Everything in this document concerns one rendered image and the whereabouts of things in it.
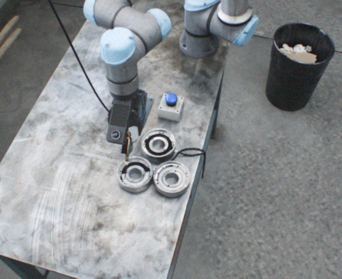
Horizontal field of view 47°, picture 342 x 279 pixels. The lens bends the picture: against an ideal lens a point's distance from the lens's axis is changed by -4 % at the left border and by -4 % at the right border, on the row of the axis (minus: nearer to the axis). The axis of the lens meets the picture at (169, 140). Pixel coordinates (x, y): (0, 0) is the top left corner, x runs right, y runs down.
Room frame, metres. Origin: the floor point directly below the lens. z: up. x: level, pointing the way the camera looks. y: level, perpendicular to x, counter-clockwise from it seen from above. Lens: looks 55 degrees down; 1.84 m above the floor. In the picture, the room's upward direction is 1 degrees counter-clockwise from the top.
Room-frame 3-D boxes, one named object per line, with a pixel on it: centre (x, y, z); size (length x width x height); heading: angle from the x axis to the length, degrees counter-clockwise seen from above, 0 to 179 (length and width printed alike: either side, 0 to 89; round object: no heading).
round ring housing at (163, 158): (0.70, 0.03, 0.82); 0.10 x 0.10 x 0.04
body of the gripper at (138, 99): (0.67, 0.11, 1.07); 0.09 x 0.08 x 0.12; 165
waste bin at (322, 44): (1.63, -0.73, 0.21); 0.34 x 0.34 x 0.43
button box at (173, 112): (0.86, -0.01, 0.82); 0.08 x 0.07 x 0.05; 164
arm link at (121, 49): (0.67, 0.11, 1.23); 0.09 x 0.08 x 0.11; 143
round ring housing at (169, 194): (0.58, -0.01, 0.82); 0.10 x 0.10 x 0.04
